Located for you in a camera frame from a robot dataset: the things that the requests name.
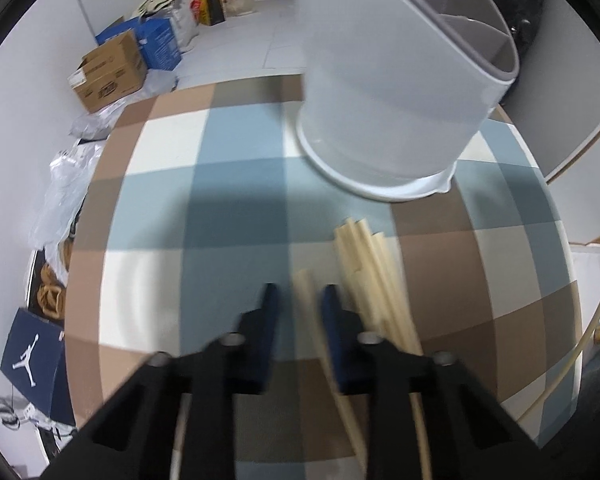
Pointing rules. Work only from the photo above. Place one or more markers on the red and black bag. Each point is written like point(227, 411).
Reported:
point(208, 12)

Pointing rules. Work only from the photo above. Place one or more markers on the braided brown rope items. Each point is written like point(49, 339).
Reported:
point(51, 295)

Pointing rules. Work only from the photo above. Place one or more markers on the wooden chopstick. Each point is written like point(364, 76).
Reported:
point(307, 297)
point(353, 275)
point(406, 340)
point(377, 296)

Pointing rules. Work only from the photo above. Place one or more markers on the navy Jordan shoe box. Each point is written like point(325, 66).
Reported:
point(34, 361)

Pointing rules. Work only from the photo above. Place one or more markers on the cream tote bag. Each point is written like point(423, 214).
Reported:
point(239, 7)

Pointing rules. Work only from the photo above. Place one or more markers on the brown cardboard box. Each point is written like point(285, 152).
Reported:
point(110, 72)

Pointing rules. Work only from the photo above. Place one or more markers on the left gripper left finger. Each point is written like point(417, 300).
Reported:
point(237, 363)

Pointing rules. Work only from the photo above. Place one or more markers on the clear plastic bags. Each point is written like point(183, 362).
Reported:
point(71, 171)

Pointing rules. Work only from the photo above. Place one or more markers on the blue cardboard box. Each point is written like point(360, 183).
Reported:
point(154, 37)

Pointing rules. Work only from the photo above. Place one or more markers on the grey divided utensil holder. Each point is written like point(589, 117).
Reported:
point(394, 90)

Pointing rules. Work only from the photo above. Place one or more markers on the white fabric bag pile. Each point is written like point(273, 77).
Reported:
point(180, 15)

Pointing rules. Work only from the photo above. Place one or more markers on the wooden chopstick in pile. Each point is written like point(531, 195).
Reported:
point(377, 296)
point(406, 340)
point(353, 275)

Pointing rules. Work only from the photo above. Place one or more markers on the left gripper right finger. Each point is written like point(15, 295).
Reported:
point(361, 362)

